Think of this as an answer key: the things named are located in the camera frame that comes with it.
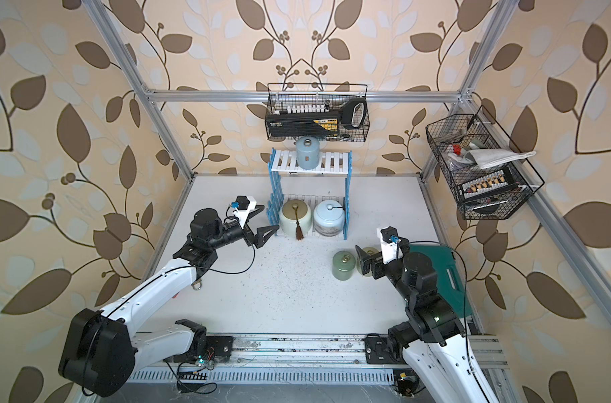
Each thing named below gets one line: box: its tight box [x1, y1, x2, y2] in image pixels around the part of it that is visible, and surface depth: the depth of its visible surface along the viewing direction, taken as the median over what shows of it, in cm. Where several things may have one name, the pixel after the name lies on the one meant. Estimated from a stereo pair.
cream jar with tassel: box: [279, 198, 313, 241], surface depth 95 cm
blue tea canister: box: [295, 136, 320, 170], surface depth 82 cm
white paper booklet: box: [464, 148, 537, 170], surface depth 63 cm
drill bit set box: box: [459, 167, 518, 203], surface depth 69 cm
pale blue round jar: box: [313, 198, 345, 237], surface depth 93 cm
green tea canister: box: [331, 250, 356, 282], surface depth 86 cm
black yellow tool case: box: [265, 98, 368, 139], surface depth 86 cm
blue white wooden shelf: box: [266, 147, 354, 241], surface depth 92 cm
